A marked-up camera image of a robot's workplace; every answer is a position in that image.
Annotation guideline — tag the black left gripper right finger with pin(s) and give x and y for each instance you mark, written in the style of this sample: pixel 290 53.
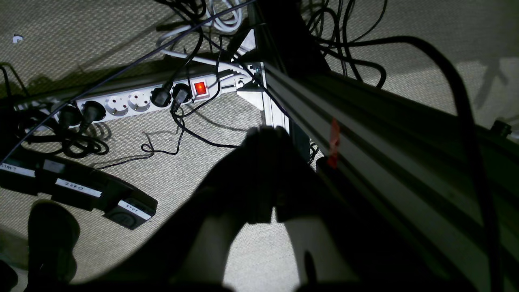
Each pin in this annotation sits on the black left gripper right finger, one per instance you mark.
pixel 337 236

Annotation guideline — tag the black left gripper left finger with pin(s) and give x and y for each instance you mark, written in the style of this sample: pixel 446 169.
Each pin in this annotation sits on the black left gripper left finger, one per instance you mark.
pixel 192 246

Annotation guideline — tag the black labelled foot pedal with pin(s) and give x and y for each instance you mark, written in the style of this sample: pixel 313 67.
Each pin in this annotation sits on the black labelled foot pedal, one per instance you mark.
pixel 79 186

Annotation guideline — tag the black plug pair right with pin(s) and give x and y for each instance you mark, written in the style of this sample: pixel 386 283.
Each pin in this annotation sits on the black plug pair right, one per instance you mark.
pixel 180 94

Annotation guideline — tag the black plug pair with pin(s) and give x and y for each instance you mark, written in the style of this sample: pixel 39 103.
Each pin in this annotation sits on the black plug pair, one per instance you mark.
pixel 71 116
pixel 180 94

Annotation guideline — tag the white power strip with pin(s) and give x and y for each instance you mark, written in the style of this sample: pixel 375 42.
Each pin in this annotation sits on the white power strip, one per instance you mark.
pixel 132 97

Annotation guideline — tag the black plug pair left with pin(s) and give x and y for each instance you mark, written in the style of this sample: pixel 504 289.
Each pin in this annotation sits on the black plug pair left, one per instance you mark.
pixel 71 116

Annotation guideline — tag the aluminium table frame rail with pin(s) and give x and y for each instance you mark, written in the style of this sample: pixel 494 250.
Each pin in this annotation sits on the aluminium table frame rail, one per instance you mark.
pixel 442 177

